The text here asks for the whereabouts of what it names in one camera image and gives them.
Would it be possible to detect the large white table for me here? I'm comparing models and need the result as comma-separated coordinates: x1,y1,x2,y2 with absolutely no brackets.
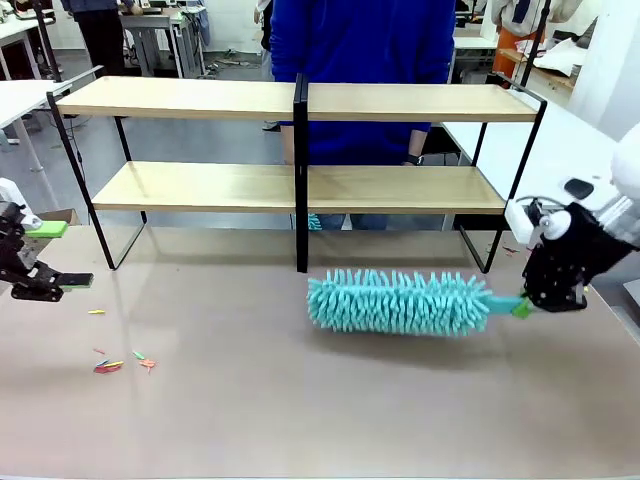
442,101,622,236

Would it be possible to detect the thin wrist camera cable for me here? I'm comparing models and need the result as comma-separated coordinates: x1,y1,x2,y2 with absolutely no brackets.
514,195,562,209

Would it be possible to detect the white background desk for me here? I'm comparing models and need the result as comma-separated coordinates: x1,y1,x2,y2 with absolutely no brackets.
0,13,57,81

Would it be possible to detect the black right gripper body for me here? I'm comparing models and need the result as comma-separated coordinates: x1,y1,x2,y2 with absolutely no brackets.
534,202,632,286

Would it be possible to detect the person in orange trousers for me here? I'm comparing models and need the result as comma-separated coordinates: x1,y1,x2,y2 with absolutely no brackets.
489,0,551,89

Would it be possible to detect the white background table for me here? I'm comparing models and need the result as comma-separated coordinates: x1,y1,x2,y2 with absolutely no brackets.
452,28,501,84

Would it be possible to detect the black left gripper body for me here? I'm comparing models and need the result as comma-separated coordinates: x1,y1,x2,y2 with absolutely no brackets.
0,202,36,274

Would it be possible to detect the white side table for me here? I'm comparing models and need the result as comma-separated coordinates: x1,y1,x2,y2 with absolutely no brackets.
0,77,76,211

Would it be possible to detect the person's right forearm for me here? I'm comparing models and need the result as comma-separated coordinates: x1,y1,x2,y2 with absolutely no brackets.
279,123,297,166

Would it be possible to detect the person in blue sweater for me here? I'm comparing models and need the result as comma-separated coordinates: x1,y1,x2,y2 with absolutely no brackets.
269,0,458,232

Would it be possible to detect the grey background table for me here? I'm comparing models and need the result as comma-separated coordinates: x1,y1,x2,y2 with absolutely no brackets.
117,3,207,79

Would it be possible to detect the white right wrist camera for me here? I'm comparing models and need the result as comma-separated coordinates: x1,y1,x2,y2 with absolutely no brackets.
504,197,574,251

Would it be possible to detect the black tripod stand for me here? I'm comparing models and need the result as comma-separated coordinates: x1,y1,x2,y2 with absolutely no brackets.
30,0,65,84

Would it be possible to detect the person in dark clothes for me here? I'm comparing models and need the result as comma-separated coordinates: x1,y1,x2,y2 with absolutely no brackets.
62,0,137,81

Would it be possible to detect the black stand pole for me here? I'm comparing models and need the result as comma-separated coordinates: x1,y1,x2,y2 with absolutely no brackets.
519,0,553,89

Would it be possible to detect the person's left forearm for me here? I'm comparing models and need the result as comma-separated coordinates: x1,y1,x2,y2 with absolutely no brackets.
405,128,431,166

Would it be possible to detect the white bag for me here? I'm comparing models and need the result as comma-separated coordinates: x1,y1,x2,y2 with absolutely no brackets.
532,36,589,76

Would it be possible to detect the brown cardboard box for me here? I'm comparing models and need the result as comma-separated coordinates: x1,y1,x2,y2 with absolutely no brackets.
37,207,82,227

